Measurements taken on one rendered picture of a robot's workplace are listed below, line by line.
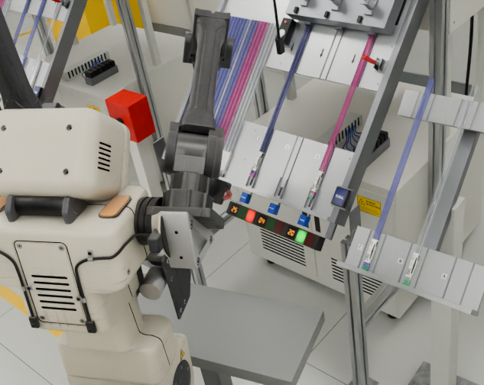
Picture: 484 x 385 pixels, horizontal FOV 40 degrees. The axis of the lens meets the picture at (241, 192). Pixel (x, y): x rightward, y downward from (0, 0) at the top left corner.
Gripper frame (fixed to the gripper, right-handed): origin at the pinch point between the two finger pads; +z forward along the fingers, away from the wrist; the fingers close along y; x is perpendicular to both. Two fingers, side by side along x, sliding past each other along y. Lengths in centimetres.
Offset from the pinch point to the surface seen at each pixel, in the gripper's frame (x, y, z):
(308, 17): -57, -2, 3
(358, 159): -21.9, -31.4, 7.9
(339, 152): -22.3, -24.4, 8.7
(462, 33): -121, 28, 168
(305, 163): -16.4, -15.1, 8.7
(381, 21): -59, -26, 2
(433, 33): -64, -33, 20
